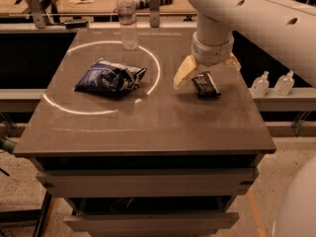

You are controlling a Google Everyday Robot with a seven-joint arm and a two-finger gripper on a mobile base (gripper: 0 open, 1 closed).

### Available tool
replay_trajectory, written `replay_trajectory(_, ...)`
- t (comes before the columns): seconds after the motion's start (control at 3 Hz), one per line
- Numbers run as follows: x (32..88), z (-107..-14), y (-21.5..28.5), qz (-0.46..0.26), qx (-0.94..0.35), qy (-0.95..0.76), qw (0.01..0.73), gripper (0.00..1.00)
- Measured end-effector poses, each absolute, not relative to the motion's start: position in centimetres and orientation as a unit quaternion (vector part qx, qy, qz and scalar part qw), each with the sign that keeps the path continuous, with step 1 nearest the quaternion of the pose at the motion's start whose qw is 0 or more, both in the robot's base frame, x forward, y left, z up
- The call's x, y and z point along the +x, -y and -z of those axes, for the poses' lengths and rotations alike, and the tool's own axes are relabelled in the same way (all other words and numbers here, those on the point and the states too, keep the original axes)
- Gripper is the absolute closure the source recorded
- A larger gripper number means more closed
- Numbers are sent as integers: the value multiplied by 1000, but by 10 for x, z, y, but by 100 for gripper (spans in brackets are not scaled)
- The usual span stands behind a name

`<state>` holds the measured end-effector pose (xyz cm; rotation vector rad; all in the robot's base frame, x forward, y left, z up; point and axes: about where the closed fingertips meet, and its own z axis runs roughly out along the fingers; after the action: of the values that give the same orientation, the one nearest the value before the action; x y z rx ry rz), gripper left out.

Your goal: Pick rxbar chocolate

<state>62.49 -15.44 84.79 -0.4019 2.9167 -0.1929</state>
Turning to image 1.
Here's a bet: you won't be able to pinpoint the left metal bracket post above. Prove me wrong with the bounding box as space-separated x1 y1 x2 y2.
25 0 47 29

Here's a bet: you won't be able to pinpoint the middle metal bracket post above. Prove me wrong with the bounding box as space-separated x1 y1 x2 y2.
149 0 159 28

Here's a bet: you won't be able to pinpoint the black white camera lens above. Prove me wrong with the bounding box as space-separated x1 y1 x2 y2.
134 0 174 9

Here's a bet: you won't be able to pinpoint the lower white drawer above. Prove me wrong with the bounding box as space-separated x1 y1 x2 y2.
64 212 239 237

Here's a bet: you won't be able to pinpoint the green capped pole end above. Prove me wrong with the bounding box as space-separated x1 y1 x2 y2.
0 138 17 153

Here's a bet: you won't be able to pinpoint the black rxbar chocolate bar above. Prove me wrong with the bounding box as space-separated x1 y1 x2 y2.
192 71 221 98

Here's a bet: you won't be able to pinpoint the clear plastic water bottle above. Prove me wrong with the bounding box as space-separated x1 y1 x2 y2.
117 0 138 50

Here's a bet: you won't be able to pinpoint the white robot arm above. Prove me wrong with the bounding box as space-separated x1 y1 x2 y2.
188 0 316 86

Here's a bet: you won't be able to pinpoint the metal bracket post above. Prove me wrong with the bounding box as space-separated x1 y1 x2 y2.
25 0 47 29
149 0 159 28

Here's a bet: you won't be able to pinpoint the blue chip bag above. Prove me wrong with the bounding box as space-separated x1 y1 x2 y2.
74 58 147 95

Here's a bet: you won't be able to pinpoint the small clear sanitizer bottle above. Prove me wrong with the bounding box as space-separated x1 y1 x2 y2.
250 71 270 98

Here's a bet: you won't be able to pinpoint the upper white drawer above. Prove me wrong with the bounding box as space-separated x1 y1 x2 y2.
38 168 258 198

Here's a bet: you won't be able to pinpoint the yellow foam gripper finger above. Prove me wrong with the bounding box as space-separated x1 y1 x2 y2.
173 54 198 90
225 53 241 71

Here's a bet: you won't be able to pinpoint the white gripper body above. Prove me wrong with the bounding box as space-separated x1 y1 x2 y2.
191 33 234 66

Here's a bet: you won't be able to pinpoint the white drawer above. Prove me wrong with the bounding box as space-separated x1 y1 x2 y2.
64 212 239 237
38 168 258 198

